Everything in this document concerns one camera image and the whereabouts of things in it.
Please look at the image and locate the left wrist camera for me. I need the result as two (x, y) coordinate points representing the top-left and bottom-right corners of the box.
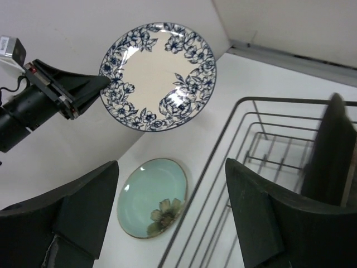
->
(1, 35), (26, 73)

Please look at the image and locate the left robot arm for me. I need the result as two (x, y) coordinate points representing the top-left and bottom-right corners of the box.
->
(1, 59), (110, 153)

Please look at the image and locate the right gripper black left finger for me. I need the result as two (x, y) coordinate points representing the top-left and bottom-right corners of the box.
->
(1, 161), (119, 267)

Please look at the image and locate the wire dish rack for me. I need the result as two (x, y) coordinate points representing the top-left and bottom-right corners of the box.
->
(157, 96), (357, 268)

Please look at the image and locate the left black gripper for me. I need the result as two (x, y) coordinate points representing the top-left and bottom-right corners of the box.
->
(23, 59), (110, 120)

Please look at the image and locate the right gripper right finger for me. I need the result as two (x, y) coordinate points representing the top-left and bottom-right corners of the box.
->
(225, 158), (356, 267)

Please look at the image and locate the blue floral plate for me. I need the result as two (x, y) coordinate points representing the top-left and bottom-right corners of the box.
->
(99, 22), (217, 132)

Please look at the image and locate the green flower plate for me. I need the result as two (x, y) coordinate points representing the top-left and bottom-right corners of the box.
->
(117, 158), (188, 239)

